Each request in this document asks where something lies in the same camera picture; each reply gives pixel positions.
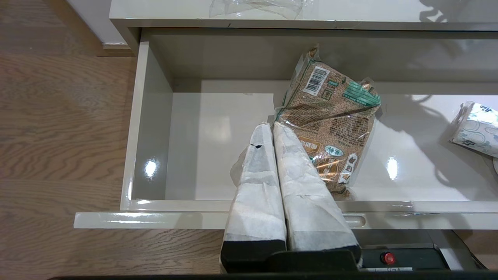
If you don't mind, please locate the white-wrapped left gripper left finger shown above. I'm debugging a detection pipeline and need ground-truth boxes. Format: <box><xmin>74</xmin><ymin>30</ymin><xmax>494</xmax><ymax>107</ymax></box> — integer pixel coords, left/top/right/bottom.
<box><xmin>220</xmin><ymin>122</ymin><xmax>287</xmax><ymax>273</ymax></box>

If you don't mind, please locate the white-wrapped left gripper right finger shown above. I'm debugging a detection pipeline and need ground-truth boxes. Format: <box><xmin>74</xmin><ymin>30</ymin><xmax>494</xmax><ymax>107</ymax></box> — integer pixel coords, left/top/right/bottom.
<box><xmin>272</xmin><ymin>121</ymin><xmax>362</xmax><ymax>260</ymax></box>

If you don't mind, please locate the brown printed snack bag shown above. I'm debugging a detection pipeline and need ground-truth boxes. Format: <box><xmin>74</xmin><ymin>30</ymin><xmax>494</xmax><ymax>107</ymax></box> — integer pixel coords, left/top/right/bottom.
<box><xmin>274</xmin><ymin>46</ymin><xmax>382</xmax><ymax>199</ymax></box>

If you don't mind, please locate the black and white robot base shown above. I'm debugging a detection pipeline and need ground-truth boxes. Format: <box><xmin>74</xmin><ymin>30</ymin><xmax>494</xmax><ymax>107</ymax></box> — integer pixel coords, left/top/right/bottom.
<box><xmin>358</xmin><ymin>229</ymin><xmax>487</xmax><ymax>271</ymax></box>

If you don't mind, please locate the white soft tissue pack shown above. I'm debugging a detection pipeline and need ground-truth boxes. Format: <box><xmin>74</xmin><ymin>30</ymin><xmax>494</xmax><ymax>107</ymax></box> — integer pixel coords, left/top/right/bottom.
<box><xmin>449</xmin><ymin>101</ymin><xmax>498</xmax><ymax>158</ymax></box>

